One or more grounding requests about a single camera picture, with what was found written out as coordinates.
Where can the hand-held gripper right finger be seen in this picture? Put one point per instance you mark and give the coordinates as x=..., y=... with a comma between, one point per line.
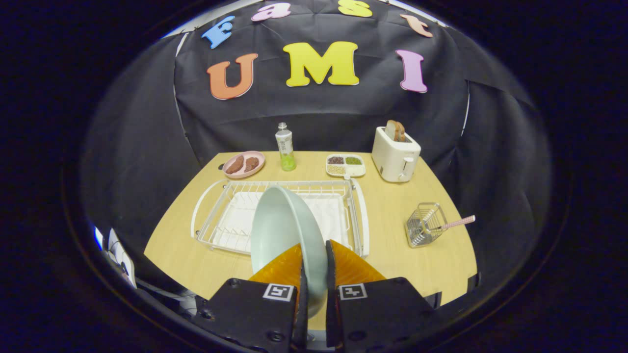
x=382, y=314

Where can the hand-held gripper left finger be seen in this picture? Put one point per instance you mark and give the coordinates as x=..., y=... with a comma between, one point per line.
x=250, y=314

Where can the pale green plate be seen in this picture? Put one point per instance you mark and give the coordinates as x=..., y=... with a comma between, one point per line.
x=284, y=230

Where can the pink plate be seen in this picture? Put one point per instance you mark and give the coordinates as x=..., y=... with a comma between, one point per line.
x=245, y=174

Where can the white drip tray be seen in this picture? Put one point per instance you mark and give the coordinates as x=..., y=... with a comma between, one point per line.
x=333, y=215

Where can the white side table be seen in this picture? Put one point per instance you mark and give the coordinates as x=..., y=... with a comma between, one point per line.
x=122, y=260

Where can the white divided grain tray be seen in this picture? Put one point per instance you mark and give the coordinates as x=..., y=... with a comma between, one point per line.
x=358, y=170

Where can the brown meat piece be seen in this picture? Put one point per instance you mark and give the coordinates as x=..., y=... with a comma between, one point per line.
x=251, y=164
x=234, y=165

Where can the white toaster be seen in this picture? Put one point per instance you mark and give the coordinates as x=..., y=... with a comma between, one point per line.
x=395, y=159

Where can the computer monitor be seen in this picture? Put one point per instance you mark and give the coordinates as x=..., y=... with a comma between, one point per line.
x=98, y=239

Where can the clear bottle with green liquid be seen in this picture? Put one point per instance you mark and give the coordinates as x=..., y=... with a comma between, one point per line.
x=285, y=147

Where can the brown bread slice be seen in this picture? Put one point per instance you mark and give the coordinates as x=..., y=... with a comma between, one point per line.
x=394, y=130

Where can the black backdrop cloth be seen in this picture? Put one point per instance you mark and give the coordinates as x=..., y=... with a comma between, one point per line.
x=343, y=113

